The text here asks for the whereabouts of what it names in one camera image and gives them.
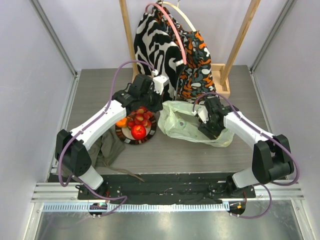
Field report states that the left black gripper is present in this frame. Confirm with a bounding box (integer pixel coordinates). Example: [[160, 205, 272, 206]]
[[139, 86, 164, 114]]

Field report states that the orange fake fruit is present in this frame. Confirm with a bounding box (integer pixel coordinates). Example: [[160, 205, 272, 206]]
[[115, 117, 130, 128]]

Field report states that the red fake apple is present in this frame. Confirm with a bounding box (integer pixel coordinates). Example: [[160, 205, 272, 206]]
[[131, 124, 147, 141]]

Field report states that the avocado print plastic bag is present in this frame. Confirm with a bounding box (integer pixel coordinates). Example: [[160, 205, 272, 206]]
[[157, 101, 234, 148]]

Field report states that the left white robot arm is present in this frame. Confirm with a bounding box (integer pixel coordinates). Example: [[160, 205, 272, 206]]
[[55, 74, 169, 200]]

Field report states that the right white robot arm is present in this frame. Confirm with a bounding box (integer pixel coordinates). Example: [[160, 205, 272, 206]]
[[192, 97, 295, 198]]

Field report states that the wooden clothes rack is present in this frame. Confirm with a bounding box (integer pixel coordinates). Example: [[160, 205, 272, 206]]
[[118, 0, 262, 99]]

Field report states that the orange grey patterned garment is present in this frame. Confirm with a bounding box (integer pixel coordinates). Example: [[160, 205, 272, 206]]
[[163, 7, 216, 103]]

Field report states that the striped rim ceramic plate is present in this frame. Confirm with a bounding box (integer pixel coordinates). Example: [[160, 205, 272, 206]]
[[115, 107, 157, 145]]

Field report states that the black white zebra garment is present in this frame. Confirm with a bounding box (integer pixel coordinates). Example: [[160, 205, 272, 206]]
[[133, 9, 185, 102]]

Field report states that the olive green cloth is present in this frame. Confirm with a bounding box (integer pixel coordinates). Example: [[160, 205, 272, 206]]
[[59, 129, 146, 183]]

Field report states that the pink clothes hanger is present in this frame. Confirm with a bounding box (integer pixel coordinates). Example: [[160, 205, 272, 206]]
[[144, 2, 187, 65]]

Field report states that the wooden clothes hanger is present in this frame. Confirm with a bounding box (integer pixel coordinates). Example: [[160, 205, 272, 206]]
[[159, 0, 197, 32]]

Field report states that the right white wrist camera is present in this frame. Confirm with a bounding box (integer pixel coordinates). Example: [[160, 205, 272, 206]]
[[192, 104, 209, 124]]

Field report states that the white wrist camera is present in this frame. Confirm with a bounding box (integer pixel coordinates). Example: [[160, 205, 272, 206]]
[[152, 70, 170, 95], [192, 104, 209, 124]]

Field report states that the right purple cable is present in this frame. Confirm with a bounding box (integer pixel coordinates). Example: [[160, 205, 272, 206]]
[[192, 92, 301, 220]]

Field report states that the purple cable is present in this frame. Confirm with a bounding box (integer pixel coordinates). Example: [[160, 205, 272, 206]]
[[57, 60, 159, 201], [192, 92, 301, 220]]

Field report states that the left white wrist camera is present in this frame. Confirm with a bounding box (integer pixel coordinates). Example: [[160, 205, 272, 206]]
[[152, 70, 170, 95]]

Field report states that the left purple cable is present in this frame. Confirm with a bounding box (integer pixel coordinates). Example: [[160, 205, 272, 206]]
[[57, 60, 159, 201]]

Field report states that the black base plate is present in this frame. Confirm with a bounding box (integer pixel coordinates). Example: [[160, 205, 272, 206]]
[[77, 172, 258, 203]]

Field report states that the white slotted cable duct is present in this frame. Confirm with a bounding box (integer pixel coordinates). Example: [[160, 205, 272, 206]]
[[42, 201, 230, 213]]

